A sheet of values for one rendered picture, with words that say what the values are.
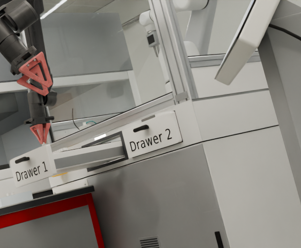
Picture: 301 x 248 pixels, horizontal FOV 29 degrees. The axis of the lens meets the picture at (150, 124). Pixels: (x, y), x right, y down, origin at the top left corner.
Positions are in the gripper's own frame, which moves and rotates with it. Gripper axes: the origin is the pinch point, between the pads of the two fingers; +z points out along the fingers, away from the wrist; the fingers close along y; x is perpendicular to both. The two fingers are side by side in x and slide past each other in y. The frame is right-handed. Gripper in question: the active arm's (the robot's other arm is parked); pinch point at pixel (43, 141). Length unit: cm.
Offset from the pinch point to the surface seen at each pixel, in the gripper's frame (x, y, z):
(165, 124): -47, 22, 5
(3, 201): 18.1, -11.4, 19.0
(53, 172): -20.0, -9.6, 13.9
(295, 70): -115, 4, 6
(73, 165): -18.0, -0.1, 12.3
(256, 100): -60, 57, 2
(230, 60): -105, -5, 0
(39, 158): -13.5, -10.3, 7.8
